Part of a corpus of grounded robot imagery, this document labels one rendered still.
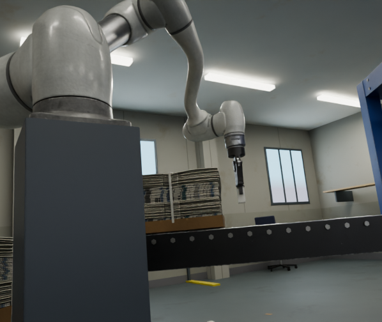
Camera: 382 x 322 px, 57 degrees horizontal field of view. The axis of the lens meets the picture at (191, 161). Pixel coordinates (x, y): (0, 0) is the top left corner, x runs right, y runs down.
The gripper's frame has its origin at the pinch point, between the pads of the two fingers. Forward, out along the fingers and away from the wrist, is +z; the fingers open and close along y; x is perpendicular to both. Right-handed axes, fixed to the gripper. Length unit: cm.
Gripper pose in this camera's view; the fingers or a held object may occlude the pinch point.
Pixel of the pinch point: (241, 195)
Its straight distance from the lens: 150.2
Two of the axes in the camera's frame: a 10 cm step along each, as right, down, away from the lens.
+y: -0.4, -2.0, -9.8
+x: 10.0, -0.9, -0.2
